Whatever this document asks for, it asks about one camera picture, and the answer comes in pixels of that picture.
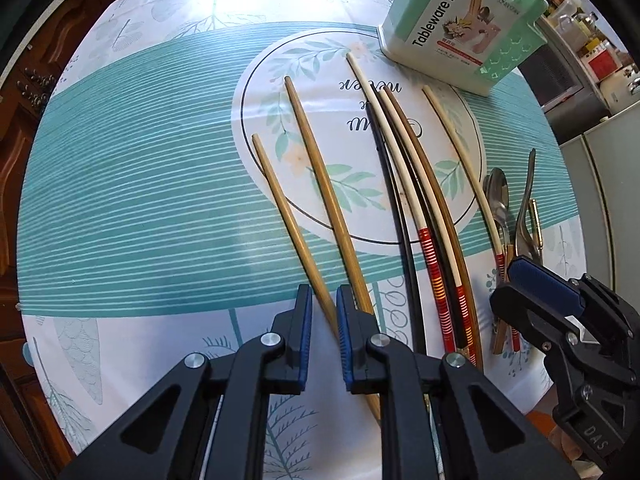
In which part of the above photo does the green plastic utensil holder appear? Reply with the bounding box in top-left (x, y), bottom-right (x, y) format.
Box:
top-left (377, 0), bottom-right (548, 97)

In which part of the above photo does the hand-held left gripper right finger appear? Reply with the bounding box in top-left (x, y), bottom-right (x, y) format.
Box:
top-left (336, 284), bottom-right (581, 480)

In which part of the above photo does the dark brown chopstick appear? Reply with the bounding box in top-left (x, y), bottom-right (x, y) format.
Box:
top-left (386, 86), bottom-right (485, 368)

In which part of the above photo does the gold metal utensil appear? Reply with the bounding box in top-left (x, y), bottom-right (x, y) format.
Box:
top-left (529, 199), bottom-right (546, 263)

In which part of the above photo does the row of seasoning bottles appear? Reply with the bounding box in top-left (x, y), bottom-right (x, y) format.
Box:
top-left (520, 0), bottom-right (640, 111)

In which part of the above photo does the black chopstick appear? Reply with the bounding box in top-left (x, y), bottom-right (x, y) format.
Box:
top-left (372, 102), bottom-right (458, 353)
top-left (366, 103), bottom-right (427, 357)

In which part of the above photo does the stainless steel cabinet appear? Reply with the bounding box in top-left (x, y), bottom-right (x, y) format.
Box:
top-left (517, 35), bottom-right (640, 311)

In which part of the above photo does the white red striped chopstick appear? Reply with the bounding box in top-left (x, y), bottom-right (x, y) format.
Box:
top-left (423, 86), bottom-right (522, 353)
top-left (345, 53), bottom-right (458, 353)
top-left (378, 90), bottom-right (475, 357)

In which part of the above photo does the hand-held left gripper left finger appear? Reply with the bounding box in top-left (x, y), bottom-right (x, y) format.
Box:
top-left (59, 284), bottom-right (315, 480)

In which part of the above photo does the teal leaf printed tablecloth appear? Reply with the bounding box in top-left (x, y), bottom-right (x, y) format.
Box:
top-left (17, 0), bottom-right (588, 480)

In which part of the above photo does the metal spoon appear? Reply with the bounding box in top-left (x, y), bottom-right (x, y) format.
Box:
top-left (484, 167), bottom-right (516, 356)

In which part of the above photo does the bamboo chopstick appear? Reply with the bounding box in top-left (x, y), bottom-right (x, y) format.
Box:
top-left (284, 76), bottom-right (385, 423)
top-left (251, 133), bottom-right (341, 341)

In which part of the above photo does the metal fork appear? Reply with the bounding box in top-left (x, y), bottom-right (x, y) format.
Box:
top-left (515, 148), bottom-right (546, 266)

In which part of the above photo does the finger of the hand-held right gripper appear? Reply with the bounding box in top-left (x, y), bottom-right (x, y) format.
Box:
top-left (506, 254), bottom-right (593, 318)
top-left (489, 282), bottom-right (583, 356)

